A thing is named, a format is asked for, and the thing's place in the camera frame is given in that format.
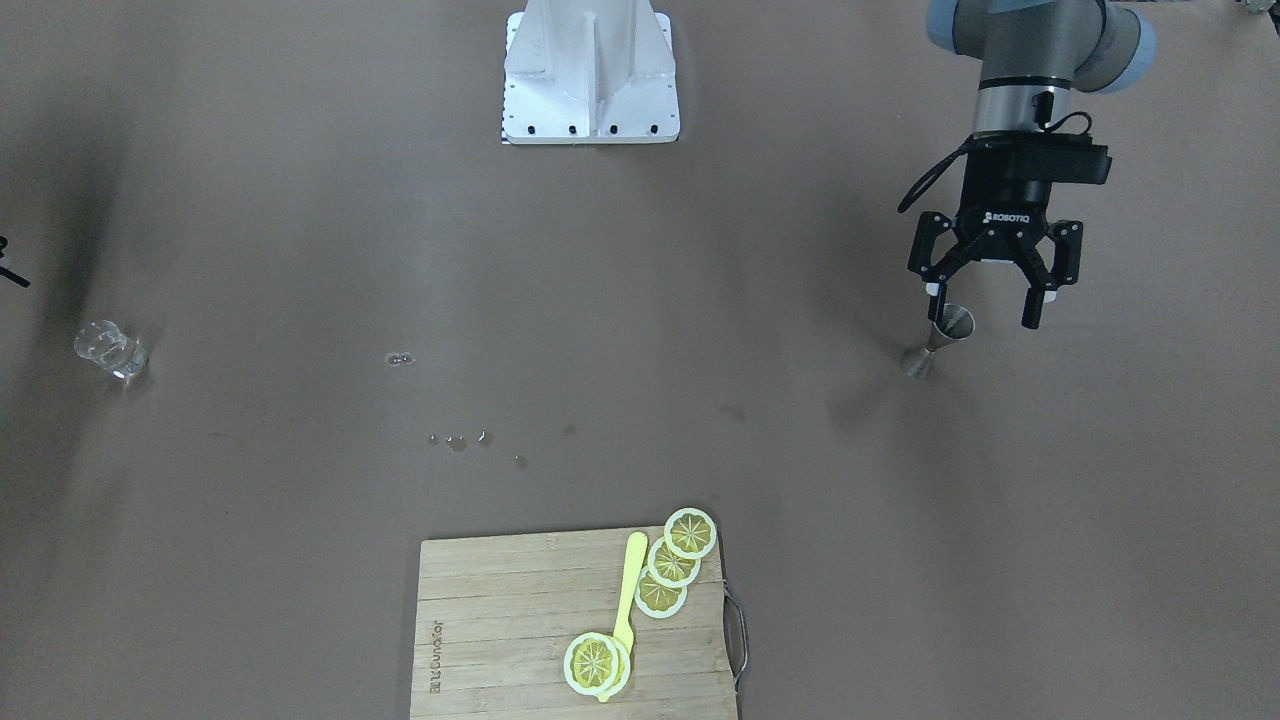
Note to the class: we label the lemon slice near spoon handle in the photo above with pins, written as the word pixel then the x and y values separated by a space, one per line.
pixel 656 600

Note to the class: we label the middle lemon slice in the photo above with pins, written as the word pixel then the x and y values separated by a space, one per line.
pixel 669 569

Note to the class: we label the lemon slice on spoon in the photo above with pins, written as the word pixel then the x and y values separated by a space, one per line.
pixel 596 665

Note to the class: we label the outer lemon slice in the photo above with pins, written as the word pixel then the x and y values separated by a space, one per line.
pixel 690 533

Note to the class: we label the clear glass cup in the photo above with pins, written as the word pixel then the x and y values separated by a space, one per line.
pixel 105 345

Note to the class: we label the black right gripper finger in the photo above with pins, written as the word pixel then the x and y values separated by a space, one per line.
pixel 6 272

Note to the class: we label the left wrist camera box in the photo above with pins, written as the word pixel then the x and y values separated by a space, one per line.
pixel 1022 156

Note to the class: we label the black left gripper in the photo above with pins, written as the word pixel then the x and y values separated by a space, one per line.
pixel 1003 209

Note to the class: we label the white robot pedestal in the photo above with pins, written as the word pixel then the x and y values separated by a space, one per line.
pixel 598 72

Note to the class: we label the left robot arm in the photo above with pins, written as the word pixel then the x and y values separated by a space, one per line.
pixel 1032 55

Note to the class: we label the steel jigger measuring cup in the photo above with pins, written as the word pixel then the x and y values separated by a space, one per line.
pixel 957 324

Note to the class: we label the bamboo cutting board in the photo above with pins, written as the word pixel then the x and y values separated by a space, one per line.
pixel 496 614

